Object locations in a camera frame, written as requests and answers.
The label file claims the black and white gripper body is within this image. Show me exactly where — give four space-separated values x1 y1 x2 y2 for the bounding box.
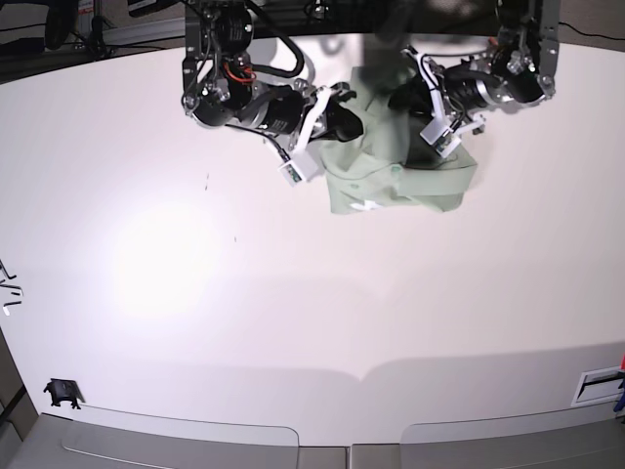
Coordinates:
388 46 487 136
287 83 364 154

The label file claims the light green T-shirt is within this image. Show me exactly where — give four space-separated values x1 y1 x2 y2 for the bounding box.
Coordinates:
319 66 478 215

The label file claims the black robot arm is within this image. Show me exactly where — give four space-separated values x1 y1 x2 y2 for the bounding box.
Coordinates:
181 1 364 160
389 1 561 134

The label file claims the grey chair right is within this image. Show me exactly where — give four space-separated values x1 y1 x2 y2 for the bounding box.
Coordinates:
349 404 624 468

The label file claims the grey chair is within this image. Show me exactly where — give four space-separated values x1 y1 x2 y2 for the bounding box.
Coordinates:
8 414 348 468
349 404 624 468

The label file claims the black table clamp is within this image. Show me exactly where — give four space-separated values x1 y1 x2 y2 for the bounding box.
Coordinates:
43 378 85 409

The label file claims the grey chair left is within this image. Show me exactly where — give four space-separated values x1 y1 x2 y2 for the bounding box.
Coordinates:
8 414 348 468

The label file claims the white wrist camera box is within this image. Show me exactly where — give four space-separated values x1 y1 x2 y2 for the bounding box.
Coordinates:
278 152 320 187
420 119 461 158

